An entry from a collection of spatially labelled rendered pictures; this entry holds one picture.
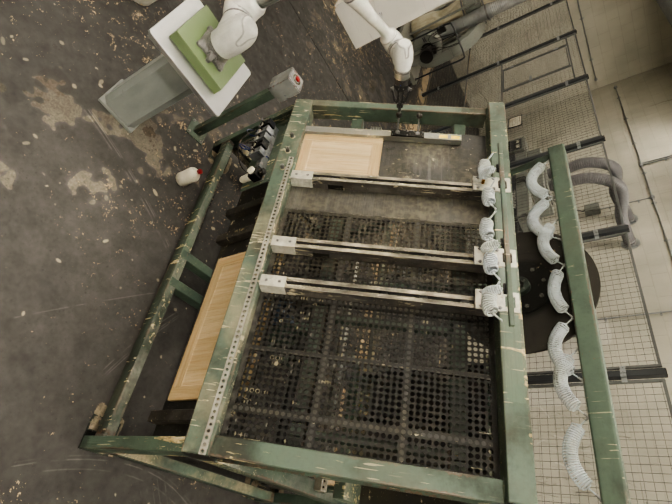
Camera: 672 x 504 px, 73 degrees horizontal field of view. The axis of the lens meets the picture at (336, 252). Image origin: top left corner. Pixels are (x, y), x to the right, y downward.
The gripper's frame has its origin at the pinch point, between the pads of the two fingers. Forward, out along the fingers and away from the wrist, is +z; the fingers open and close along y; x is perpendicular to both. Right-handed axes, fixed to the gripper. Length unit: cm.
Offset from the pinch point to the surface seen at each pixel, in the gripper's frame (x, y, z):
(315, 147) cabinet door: 24, 48, 14
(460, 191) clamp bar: 56, -37, 9
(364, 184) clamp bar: 55, 15, 10
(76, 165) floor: 72, 171, -6
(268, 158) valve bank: 37, 75, 13
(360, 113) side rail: -11.8, 25.3, 15.3
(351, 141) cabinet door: 16.8, 27.2, 13.8
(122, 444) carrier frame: 200, 106, 35
